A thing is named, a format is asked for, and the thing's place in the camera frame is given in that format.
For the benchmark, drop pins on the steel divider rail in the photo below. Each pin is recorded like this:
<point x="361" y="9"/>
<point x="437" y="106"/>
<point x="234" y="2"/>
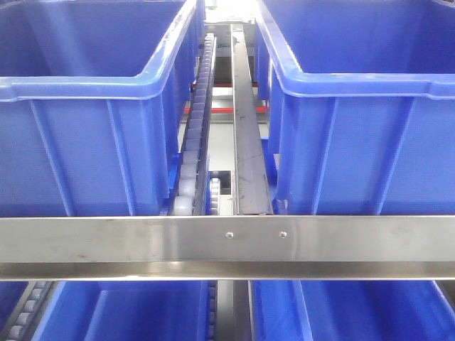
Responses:
<point x="251" y="183"/>

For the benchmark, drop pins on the upper left blue bin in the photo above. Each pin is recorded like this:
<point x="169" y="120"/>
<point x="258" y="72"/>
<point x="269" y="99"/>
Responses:
<point x="92" y="94"/>

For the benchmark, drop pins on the lower roller conveyor track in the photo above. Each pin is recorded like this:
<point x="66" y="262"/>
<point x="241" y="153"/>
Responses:
<point x="27" y="313"/>

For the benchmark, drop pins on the blue bin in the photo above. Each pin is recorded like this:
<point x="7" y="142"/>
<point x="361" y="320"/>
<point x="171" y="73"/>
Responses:
<point x="128" y="310"/>
<point x="351" y="310"/>
<point x="92" y="94"/>
<point x="361" y="105"/>

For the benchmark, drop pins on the stainless steel shelf rack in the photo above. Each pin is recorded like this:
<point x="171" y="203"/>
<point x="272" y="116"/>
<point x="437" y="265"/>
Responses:
<point x="228" y="247"/>

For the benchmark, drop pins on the lower left blue bin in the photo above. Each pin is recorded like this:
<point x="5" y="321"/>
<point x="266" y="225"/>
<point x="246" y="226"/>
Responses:
<point x="128" y="310"/>

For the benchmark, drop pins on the grey roller conveyor track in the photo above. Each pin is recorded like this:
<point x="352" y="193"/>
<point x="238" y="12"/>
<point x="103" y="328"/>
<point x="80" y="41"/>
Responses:
<point x="190" y="196"/>

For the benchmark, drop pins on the upper right blue bin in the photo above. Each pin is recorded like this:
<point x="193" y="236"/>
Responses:
<point x="361" y="105"/>

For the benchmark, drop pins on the lower right blue bin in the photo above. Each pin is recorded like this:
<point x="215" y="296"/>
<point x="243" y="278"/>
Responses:
<point x="351" y="310"/>

